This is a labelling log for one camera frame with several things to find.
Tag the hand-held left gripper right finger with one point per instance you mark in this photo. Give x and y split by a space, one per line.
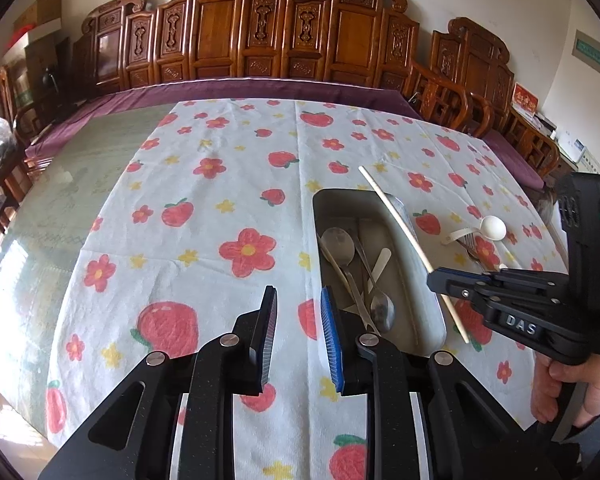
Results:
331 340

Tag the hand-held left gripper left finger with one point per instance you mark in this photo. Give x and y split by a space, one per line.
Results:
266 340

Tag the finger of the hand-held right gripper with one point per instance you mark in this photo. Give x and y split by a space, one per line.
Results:
535 281
455 287

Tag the pale wooden chopstick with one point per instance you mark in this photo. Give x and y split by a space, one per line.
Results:
413 312
400 220

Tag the small metal spoon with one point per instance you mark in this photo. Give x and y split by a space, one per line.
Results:
382 310

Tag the large metal spoon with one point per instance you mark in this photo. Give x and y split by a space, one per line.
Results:
337 247

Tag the rectangular metal tin tray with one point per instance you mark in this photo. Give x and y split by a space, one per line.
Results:
340 205

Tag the metal fork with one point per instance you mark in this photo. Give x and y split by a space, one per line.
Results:
469 245

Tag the strawberry printed white tablecloth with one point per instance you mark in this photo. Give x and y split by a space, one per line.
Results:
205 285

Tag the purple armchair cushion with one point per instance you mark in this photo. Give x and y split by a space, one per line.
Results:
515 160

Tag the white desk device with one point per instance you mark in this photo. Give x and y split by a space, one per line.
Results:
572 146

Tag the red desk calendar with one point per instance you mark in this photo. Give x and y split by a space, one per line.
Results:
524 100

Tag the carved wooden armchair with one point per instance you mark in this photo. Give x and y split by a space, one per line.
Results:
475 60

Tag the long purple sofa cushion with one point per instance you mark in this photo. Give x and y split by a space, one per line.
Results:
130 97

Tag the dark wooden dining chair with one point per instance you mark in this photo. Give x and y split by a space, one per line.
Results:
0 195

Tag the carved wooden sofa bench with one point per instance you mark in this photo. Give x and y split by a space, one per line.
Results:
220 30

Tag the dark cabinet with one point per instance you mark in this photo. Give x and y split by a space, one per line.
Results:
50 72

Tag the brown cardboard box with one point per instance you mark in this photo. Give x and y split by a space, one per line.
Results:
37 12

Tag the white wall distribution panel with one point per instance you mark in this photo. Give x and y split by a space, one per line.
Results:
594 165

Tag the green wall panel box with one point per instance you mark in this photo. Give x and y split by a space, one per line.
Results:
595 55

